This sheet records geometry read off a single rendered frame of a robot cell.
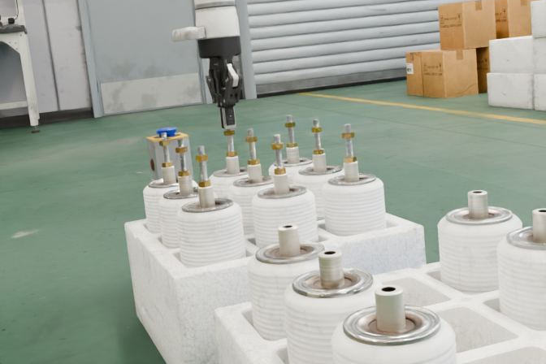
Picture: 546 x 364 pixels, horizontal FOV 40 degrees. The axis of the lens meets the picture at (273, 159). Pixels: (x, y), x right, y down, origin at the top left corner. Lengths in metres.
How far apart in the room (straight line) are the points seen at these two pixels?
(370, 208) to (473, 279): 0.30
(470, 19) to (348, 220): 3.92
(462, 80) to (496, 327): 4.21
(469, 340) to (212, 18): 0.71
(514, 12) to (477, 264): 4.37
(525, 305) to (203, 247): 0.46
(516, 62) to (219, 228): 3.20
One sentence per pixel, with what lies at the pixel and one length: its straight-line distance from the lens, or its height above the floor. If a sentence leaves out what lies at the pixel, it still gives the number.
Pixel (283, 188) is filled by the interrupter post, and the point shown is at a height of 0.26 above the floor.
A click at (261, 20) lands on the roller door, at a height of 0.66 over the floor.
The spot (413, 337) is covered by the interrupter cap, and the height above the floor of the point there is 0.25.
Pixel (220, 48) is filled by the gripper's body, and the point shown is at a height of 0.47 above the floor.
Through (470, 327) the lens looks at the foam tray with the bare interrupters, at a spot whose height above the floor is 0.16.
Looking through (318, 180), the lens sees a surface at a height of 0.24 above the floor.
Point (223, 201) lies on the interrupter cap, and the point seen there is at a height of 0.25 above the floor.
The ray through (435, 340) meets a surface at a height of 0.25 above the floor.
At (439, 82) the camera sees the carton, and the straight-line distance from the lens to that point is 4.95.
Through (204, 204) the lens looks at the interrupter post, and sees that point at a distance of 1.07.
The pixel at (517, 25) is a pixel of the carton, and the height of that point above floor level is 0.41.
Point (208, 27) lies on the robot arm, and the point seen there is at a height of 0.51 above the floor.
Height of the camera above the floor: 0.48
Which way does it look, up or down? 9 degrees down
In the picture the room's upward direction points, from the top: 6 degrees counter-clockwise
